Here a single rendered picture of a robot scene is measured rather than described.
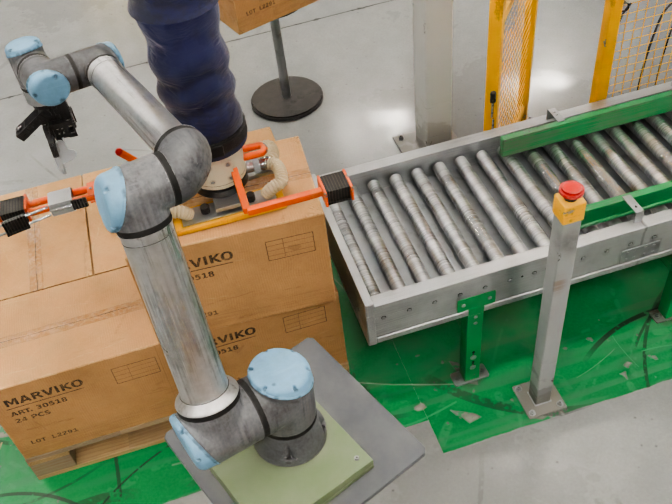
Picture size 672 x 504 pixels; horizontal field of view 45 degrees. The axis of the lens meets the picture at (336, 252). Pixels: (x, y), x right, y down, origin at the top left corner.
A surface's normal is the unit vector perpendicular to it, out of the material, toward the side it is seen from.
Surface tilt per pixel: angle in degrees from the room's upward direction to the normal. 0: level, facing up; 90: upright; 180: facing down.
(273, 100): 0
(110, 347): 0
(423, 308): 90
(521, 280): 90
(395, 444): 0
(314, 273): 90
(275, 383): 9
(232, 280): 90
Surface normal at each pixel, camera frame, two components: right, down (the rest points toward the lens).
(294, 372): 0.02, -0.76
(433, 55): 0.29, 0.67
